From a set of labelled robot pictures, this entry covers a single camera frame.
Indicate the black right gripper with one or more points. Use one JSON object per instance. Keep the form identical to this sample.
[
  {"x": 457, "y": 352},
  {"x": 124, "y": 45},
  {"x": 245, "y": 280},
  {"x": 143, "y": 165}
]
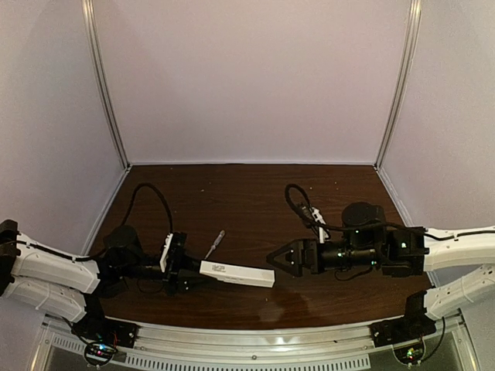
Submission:
[{"x": 307, "y": 257}]

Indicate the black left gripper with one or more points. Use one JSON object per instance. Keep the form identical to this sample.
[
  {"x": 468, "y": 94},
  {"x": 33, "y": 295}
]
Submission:
[{"x": 189, "y": 267}]

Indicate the white remote control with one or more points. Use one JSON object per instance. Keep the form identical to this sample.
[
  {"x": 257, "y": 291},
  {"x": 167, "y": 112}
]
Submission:
[{"x": 234, "y": 274}]

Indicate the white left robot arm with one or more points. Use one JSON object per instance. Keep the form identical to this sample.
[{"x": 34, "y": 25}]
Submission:
[{"x": 71, "y": 286}]

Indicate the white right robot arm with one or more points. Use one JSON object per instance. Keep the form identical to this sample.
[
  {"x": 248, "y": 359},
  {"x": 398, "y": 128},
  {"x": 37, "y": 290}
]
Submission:
[{"x": 447, "y": 248}]

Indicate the clear tester screwdriver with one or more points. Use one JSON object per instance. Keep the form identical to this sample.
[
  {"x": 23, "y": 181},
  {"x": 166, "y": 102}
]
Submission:
[{"x": 215, "y": 244}]

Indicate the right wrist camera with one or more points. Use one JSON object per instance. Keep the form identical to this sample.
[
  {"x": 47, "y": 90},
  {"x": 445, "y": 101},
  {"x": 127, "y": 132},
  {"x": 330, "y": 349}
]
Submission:
[{"x": 315, "y": 215}]

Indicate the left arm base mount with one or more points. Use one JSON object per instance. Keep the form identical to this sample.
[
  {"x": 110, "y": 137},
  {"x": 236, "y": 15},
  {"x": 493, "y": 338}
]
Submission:
[{"x": 102, "y": 336}]

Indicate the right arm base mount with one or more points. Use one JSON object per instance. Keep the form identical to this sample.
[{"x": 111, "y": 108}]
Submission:
[{"x": 412, "y": 327}]

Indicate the right aluminium frame post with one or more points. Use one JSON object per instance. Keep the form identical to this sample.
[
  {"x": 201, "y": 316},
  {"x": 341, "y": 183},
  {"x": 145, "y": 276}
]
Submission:
[{"x": 408, "y": 53}]

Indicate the aluminium frame post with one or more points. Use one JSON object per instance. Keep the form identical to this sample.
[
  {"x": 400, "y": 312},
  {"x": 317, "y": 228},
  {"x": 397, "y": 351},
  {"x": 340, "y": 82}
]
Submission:
[
  {"x": 408, "y": 53},
  {"x": 102, "y": 82}
]

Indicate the left aluminium frame post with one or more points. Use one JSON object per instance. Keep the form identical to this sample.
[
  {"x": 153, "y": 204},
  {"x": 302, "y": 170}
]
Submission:
[{"x": 102, "y": 82}]

